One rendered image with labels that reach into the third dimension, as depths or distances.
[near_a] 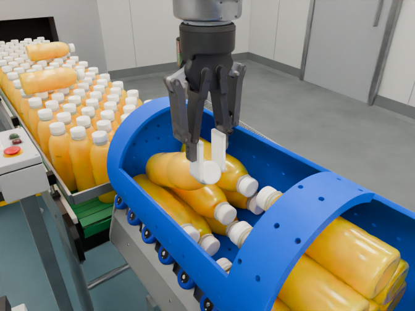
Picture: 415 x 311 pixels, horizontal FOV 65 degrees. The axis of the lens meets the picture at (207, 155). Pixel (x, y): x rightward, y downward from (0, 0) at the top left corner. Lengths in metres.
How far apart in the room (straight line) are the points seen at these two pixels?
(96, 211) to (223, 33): 0.67
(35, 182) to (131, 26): 4.40
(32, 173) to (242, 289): 0.60
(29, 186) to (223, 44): 0.62
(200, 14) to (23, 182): 0.62
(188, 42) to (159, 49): 4.92
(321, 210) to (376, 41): 4.02
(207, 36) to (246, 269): 0.29
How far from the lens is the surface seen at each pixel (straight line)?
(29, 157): 0.87
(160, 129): 0.76
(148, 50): 5.30
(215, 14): 0.42
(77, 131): 0.94
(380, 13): 4.37
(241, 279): 0.44
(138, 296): 1.88
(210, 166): 0.53
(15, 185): 0.89
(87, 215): 0.96
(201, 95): 0.46
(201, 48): 0.43
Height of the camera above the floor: 1.49
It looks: 30 degrees down
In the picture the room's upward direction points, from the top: straight up
